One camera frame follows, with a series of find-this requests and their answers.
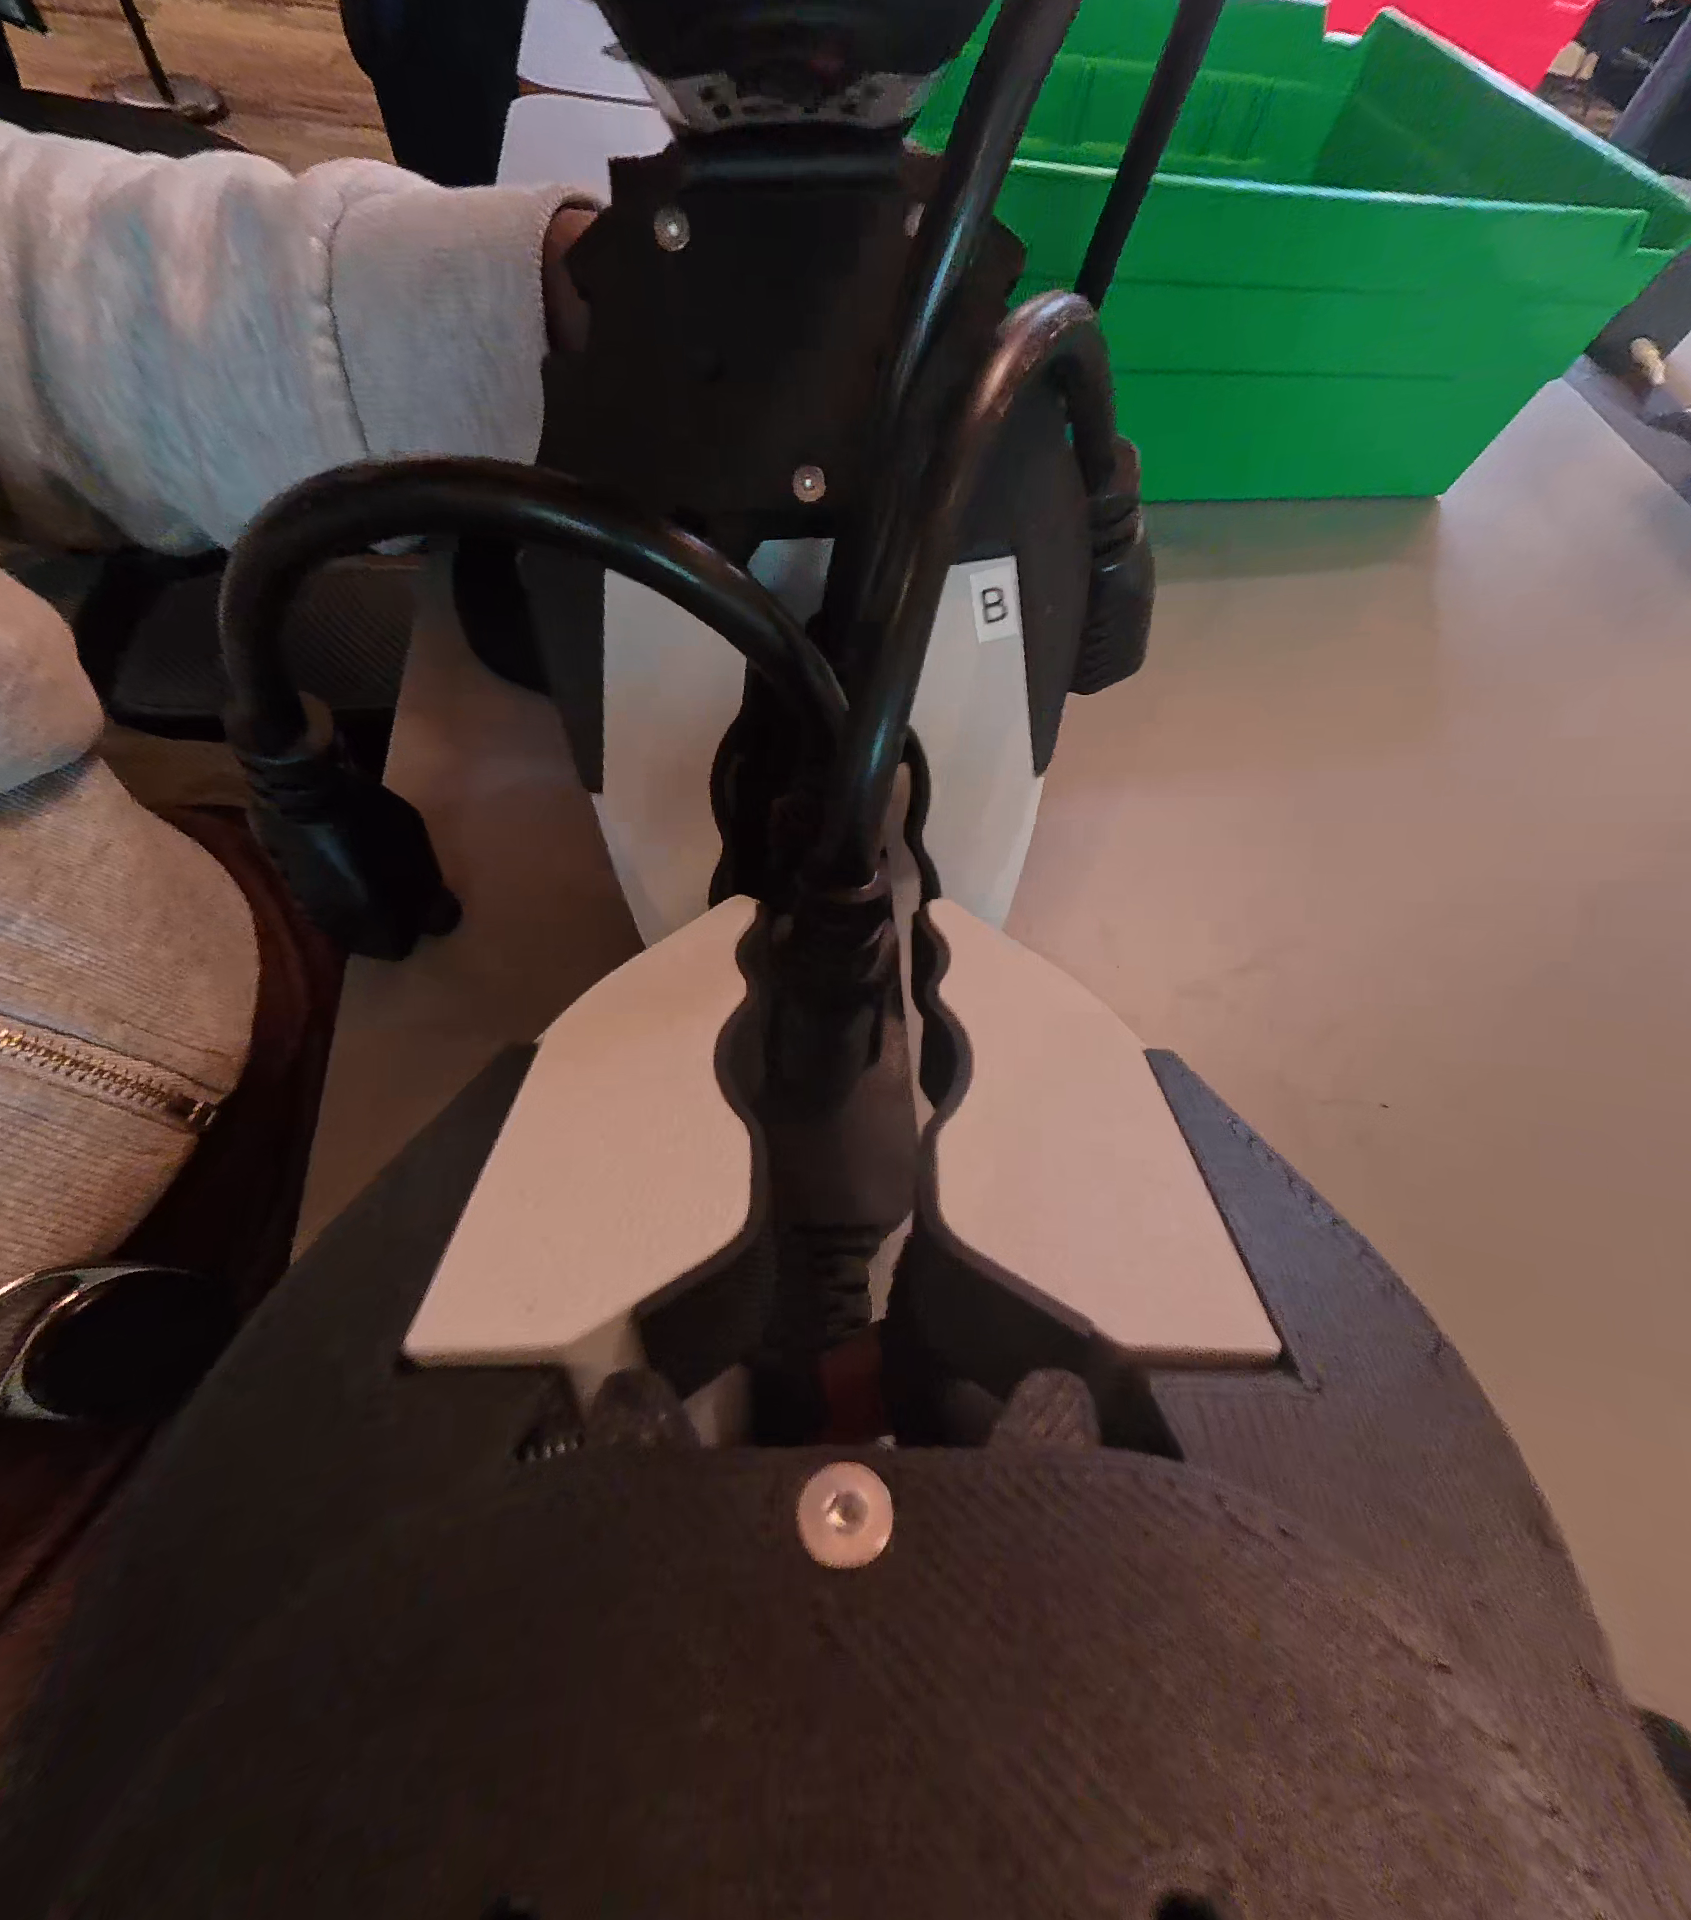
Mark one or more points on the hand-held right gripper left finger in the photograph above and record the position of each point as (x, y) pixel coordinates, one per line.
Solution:
(591, 1155)

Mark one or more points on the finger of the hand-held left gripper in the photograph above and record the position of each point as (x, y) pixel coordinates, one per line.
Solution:
(980, 720)
(666, 705)

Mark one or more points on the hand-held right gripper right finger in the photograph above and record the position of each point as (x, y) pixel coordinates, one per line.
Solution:
(1086, 1185)

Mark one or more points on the person's left forearm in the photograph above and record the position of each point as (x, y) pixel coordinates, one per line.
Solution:
(185, 330)

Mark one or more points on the black textured pad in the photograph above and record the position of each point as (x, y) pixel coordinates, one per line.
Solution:
(335, 644)

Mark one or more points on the large green plastic bin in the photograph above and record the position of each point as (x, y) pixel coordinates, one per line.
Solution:
(1310, 374)

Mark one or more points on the metal carabiner clip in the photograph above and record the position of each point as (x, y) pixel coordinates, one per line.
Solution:
(65, 1350)

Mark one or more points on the red plastic bin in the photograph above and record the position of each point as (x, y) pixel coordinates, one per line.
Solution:
(1460, 38)

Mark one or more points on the small grey battery charger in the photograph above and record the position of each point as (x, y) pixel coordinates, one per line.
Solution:
(1686, 284)

